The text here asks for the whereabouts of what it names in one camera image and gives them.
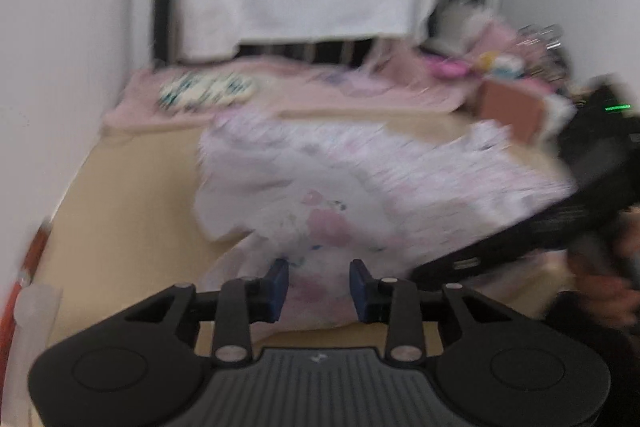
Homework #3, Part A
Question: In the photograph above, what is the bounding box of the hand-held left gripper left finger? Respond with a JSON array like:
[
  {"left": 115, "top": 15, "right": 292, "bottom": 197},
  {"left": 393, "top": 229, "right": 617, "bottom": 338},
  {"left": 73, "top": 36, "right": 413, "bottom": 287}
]
[{"left": 122, "top": 258, "right": 291, "bottom": 365}]

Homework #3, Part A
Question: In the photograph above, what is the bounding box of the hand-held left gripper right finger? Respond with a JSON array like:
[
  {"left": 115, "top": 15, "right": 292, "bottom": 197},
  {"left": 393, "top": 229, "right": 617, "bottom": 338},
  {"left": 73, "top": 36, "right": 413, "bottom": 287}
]
[{"left": 349, "top": 258, "right": 516, "bottom": 365}]

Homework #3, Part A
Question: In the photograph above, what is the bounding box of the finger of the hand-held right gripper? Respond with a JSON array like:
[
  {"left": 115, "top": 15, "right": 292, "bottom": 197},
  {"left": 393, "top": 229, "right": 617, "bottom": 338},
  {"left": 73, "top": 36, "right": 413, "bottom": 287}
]
[{"left": 410, "top": 192, "right": 608, "bottom": 289}]

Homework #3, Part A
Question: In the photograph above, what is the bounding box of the pink floral garment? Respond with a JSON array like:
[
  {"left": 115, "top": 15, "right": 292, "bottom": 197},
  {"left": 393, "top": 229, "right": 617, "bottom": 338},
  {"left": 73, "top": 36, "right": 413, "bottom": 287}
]
[{"left": 192, "top": 107, "right": 576, "bottom": 333}]

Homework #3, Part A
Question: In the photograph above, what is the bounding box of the person's right hand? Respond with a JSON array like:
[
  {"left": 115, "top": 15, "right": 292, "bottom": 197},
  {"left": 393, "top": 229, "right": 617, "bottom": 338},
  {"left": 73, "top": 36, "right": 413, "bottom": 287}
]
[{"left": 570, "top": 207, "right": 640, "bottom": 330}]

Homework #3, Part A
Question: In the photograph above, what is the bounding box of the brown-pink box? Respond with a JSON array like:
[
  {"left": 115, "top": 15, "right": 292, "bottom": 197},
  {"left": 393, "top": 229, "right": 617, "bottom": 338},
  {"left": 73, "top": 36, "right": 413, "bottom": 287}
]
[{"left": 475, "top": 79, "right": 551, "bottom": 142}]

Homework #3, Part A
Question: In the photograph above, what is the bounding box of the yellow and white plush toy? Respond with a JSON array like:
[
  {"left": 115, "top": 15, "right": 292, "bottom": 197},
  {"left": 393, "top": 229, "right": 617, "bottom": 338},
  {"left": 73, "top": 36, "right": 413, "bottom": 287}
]
[{"left": 475, "top": 52, "right": 526, "bottom": 80}]

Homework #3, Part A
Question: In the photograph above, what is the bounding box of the pink flat case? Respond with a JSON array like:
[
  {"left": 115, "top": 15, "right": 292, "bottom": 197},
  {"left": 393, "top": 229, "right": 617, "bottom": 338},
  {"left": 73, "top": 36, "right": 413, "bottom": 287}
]
[{"left": 430, "top": 59, "right": 471, "bottom": 80}]

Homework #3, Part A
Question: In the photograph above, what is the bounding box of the pink fuzzy blanket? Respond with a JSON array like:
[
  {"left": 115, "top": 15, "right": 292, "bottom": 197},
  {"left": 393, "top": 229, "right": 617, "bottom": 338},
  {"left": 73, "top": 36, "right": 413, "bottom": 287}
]
[{"left": 102, "top": 42, "right": 471, "bottom": 135}]

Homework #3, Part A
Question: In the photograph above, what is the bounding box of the cream pouch with green flowers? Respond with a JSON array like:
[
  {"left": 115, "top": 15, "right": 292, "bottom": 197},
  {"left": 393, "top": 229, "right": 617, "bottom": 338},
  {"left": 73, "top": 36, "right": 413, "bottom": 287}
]
[{"left": 159, "top": 74, "right": 257, "bottom": 110}]

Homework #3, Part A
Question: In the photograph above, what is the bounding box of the red wooden bar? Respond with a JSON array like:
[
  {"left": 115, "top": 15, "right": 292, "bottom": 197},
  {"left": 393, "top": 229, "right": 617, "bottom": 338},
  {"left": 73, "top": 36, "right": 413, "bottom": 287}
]
[{"left": 0, "top": 222, "right": 51, "bottom": 358}]

